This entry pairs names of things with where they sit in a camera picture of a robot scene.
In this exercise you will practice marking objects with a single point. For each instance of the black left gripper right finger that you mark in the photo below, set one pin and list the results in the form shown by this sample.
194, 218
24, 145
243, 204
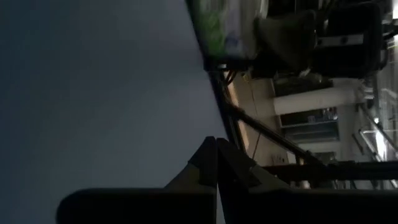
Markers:
239, 171

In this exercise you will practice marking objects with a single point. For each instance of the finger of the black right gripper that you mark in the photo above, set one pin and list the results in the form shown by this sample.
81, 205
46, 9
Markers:
286, 40

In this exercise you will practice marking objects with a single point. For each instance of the black table frame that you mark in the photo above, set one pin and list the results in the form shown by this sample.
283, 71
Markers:
342, 171

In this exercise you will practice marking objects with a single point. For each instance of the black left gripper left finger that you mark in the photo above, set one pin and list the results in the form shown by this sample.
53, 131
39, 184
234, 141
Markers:
202, 171

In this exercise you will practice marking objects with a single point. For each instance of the blue table mat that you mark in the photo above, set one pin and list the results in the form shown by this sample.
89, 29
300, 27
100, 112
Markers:
93, 93

